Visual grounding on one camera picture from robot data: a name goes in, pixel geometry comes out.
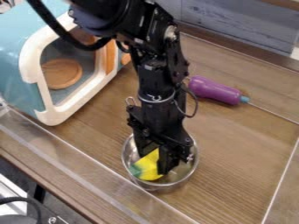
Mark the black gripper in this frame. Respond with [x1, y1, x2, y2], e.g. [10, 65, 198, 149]
[126, 94, 194, 175]

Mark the yellow toy banana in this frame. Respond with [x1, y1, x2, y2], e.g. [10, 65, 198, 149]
[129, 149, 163, 181]

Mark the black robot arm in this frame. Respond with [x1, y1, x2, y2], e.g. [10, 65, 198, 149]
[70, 0, 194, 174]

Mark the silver metal pot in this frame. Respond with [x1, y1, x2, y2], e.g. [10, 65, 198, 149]
[122, 130, 199, 192]

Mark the clear acrylic barrier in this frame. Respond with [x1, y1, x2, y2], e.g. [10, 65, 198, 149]
[0, 101, 199, 224]

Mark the purple toy eggplant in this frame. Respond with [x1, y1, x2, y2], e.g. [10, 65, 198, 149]
[189, 75, 250, 105]

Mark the blue toy microwave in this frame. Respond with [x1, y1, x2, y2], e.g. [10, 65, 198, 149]
[0, 0, 131, 126]

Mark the black cable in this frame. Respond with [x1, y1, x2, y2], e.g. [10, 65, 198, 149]
[25, 0, 115, 52]

